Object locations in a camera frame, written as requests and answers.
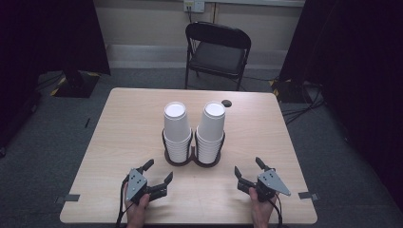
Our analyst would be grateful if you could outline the hand-held gripper cable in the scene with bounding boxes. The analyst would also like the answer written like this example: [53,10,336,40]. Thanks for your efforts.
[115,176,131,228]
[269,193,285,228]

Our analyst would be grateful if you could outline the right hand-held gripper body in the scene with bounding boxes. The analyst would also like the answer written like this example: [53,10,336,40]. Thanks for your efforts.
[255,168,292,203]

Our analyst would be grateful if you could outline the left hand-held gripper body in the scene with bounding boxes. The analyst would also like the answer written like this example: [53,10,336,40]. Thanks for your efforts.
[125,168,153,205]

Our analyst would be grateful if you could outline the person's right hand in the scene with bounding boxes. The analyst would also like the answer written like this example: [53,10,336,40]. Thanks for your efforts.
[248,186,278,228]

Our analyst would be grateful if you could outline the black double cup holder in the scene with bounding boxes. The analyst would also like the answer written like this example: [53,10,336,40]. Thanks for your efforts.
[161,127,227,168]

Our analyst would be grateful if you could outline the stack of white paper cups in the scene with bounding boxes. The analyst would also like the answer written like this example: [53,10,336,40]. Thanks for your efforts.
[162,101,193,164]
[195,100,227,165]

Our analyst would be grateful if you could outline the white wall socket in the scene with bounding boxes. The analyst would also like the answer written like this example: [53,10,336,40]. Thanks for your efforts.
[182,0,206,14]

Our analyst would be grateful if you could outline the grey tape strip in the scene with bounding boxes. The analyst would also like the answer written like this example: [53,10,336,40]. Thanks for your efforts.
[297,191,320,202]
[54,193,81,205]

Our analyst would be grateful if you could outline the left hand-held gripper cable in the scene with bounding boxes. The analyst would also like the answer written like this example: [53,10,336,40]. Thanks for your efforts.
[115,176,131,228]

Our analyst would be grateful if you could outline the black plug cable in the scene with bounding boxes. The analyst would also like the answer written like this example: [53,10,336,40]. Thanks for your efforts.
[186,5,196,25]

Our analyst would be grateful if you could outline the dark curtain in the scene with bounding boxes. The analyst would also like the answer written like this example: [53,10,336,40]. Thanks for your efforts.
[0,0,111,151]
[278,0,403,212]

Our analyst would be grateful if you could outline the black floor cables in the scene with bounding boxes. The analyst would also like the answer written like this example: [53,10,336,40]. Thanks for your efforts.
[280,81,326,126]

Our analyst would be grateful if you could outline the black stand base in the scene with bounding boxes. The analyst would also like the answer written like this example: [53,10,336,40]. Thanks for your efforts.
[49,68,101,99]
[270,78,306,105]

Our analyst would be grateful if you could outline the person's left hand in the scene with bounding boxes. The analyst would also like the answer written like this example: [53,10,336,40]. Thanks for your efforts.
[124,184,152,228]

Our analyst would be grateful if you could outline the black folding chair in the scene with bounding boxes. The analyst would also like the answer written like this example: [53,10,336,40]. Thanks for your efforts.
[183,20,253,92]

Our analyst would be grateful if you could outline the right hand-held gripper cable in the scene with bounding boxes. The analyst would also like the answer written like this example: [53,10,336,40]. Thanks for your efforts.
[269,193,285,228]

